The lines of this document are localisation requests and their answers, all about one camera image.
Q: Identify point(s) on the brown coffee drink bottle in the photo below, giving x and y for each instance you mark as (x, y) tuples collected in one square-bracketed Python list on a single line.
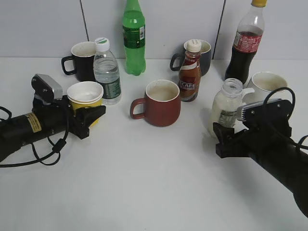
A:
[(190, 72)]

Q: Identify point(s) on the green soda bottle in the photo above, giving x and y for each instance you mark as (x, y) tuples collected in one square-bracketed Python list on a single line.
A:
[(133, 24)]

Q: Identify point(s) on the yellow paper cup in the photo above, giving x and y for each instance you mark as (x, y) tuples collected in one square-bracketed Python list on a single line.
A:
[(85, 94)]

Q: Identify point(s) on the red ceramic mug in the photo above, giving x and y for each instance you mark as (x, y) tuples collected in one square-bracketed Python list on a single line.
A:
[(160, 105)]

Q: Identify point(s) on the cola bottle yellow cap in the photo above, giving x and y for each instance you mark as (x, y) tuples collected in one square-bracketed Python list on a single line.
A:
[(246, 42)]

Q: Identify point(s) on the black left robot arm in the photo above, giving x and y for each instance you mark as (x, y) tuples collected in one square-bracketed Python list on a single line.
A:
[(16, 132)]

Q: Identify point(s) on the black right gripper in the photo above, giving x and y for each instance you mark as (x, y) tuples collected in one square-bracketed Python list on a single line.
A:
[(253, 143)]

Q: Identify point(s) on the clear water bottle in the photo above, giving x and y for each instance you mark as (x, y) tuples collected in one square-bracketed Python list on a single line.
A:
[(106, 71)]

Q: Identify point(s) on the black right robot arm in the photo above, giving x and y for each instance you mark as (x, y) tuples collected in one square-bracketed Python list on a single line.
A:
[(283, 161)]

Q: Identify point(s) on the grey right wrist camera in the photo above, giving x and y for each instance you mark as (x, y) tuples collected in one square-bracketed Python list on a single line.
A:
[(258, 115)]

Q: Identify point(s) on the milk bottle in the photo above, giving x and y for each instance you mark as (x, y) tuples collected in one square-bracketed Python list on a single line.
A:
[(225, 104)]

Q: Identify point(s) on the dark grey mug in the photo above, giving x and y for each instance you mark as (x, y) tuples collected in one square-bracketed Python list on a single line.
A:
[(205, 59)]

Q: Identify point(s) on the white ceramic mug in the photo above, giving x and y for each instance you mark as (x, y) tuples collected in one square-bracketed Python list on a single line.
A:
[(263, 84)]

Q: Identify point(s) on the black ceramic mug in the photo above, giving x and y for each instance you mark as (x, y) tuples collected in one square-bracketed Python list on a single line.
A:
[(82, 55)]

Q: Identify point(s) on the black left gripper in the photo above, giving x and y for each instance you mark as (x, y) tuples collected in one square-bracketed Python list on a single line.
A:
[(59, 116)]

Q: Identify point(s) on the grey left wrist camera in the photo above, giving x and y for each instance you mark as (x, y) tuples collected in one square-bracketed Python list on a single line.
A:
[(46, 89)]

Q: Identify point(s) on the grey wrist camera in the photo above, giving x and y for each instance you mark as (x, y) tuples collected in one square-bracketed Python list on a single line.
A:
[(46, 89), (258, 115)]

